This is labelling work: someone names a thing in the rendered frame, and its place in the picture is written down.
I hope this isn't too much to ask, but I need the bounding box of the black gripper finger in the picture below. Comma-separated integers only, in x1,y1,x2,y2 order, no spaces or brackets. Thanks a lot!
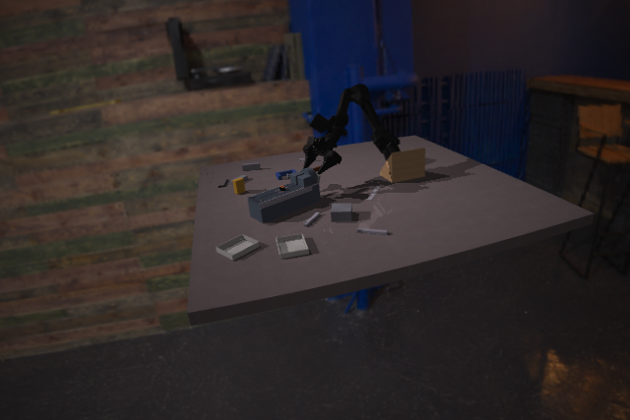
318,155,337,175
303,150,316,169

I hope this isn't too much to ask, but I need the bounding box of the blue c-clamp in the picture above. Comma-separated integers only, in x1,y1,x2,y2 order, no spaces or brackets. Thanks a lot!
276,169,296,180

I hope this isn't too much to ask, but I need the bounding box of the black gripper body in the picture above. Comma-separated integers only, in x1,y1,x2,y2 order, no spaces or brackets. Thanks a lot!
303,135,342,164

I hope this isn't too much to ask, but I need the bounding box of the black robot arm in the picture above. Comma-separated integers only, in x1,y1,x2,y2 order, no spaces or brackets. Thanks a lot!
307,84,401,161

